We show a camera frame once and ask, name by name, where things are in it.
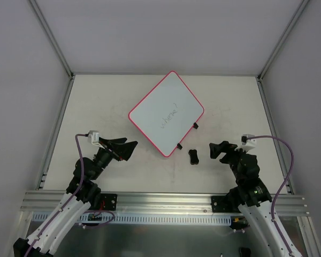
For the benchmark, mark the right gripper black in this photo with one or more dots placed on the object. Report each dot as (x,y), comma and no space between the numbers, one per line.
(230,154)

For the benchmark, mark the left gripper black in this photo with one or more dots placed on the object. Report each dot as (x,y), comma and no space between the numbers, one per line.
(112,150)

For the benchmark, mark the black bone-shaped eraser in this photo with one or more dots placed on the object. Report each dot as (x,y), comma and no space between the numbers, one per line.
(193,157)

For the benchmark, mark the pink framed whiteboard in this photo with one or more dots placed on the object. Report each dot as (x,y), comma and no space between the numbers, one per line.
(167,113)

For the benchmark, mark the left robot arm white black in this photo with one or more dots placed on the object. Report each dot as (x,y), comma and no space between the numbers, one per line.
(82,195)

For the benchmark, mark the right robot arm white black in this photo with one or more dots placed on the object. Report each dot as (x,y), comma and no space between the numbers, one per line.
(251,198)

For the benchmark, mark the black object bottom edge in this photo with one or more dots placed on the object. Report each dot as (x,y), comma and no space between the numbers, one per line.
(244,252)

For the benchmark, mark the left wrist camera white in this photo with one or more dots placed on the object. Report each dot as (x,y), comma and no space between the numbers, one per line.
(94,137)

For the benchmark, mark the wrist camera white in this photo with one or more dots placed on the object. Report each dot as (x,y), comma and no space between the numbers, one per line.
(94,137)
(248,142)

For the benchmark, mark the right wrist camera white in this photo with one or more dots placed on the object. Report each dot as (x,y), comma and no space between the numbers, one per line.
(248,142)

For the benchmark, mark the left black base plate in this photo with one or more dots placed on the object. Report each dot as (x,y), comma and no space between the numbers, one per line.
(108,201)

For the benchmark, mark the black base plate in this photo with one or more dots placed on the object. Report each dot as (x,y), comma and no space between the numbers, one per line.
(218,204)
(108,201)

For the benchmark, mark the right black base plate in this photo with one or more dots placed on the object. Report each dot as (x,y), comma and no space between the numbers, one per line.
(218,204)

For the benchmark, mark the white slotted cable duct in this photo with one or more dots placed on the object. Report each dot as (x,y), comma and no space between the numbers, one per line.
(210,220)

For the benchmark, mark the aluminium mounting rail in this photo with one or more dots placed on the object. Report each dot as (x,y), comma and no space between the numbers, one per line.
(163,203)

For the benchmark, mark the left aluminium frame post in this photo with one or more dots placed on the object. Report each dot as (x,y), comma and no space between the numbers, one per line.
(50,36)

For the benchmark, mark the aluminium frame post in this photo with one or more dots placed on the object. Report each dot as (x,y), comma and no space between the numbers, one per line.
(285,34)
(50,36)

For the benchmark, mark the right aluminium frame post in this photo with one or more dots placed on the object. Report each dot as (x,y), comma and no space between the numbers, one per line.
(285,34)

